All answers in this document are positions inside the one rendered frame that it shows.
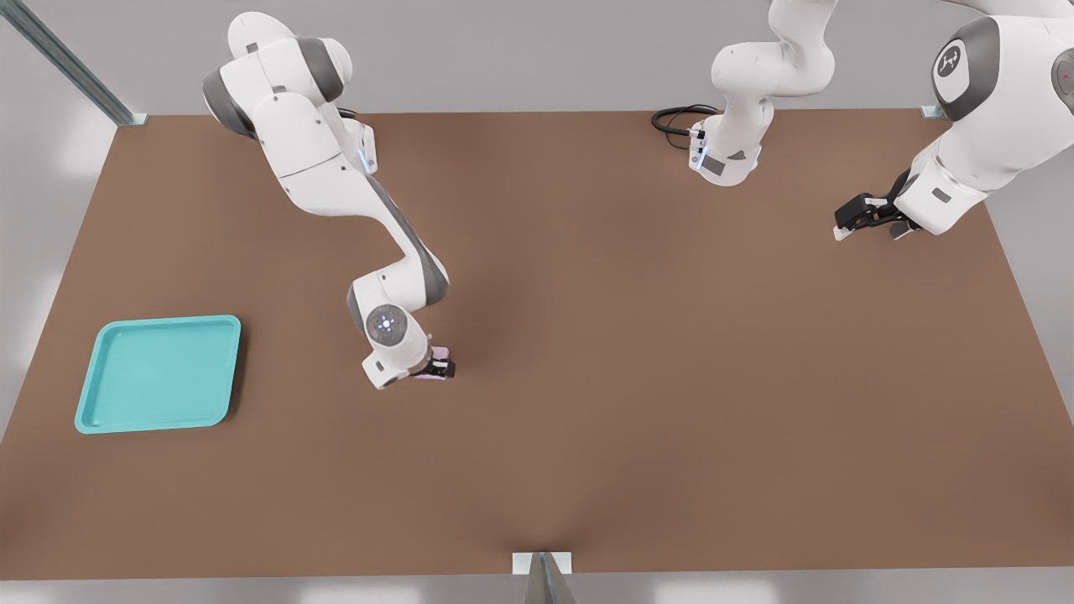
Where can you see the silver frame post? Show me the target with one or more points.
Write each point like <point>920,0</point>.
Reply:
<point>71,67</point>
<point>934,111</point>
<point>545,579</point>

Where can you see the pale blue-green tray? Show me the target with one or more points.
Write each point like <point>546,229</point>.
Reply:
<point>158,374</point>

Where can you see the pale lilac phone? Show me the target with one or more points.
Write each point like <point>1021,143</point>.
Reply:
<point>442,349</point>

